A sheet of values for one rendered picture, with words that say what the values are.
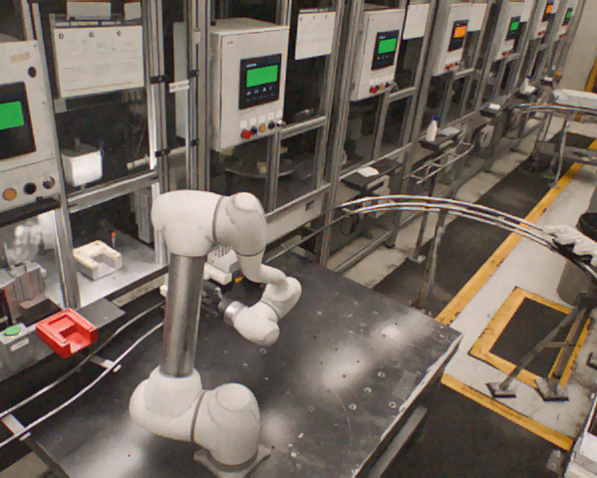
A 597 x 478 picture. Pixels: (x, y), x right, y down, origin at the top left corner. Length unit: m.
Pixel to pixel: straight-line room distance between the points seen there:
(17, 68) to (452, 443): 2.46
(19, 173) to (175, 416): 0.84
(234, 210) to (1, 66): 0.71
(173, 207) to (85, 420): 0.84
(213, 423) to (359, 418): 0.58
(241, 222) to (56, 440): 0.96
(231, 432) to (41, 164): 0.97
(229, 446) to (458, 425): 1.62
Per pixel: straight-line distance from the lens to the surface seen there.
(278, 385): 2.03
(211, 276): 2.25
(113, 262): 2.21
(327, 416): 1.95
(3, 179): 1.70
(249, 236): 1.44
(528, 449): 3.06
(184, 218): 1.46
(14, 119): 1.64
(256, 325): 1.88
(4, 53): 1.62
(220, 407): 1.60
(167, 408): 1.65
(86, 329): 1.86
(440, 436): 2.92
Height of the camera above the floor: 2.13
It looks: 30 degrees down
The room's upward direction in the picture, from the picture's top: 6 degrees clockwise
